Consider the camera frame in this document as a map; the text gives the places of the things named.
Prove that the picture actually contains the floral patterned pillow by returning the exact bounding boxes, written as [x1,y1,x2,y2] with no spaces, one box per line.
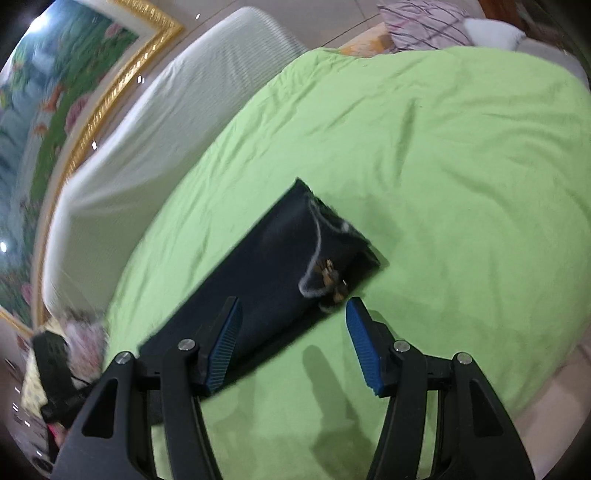
[378,0,485,52]

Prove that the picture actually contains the black electronic device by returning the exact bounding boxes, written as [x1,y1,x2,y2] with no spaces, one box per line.
[30,331,100,423]

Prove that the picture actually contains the white pillow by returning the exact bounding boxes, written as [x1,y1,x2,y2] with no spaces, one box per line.
[464,17,527,51]

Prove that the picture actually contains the dark navy pants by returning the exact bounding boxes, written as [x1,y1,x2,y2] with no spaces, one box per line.
[137,178,382,393]

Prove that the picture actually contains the gold-framed floral wall painting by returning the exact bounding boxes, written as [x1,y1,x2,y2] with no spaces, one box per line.
[0,0,185,337]

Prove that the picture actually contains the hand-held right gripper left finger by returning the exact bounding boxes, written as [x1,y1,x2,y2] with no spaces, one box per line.
[52,296,243,480]

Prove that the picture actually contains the white upholstered headboard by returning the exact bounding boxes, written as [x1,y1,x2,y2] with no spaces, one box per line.
[41,6,309,319]

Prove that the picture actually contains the light green bed blanket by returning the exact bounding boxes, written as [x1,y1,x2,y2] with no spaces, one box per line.
[102,45,591,480]

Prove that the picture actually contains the pink floral cloth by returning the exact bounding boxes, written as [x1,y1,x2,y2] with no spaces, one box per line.
[48,309,109,386]

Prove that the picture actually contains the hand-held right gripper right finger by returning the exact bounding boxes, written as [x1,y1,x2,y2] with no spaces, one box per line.
[345,296,536,480]

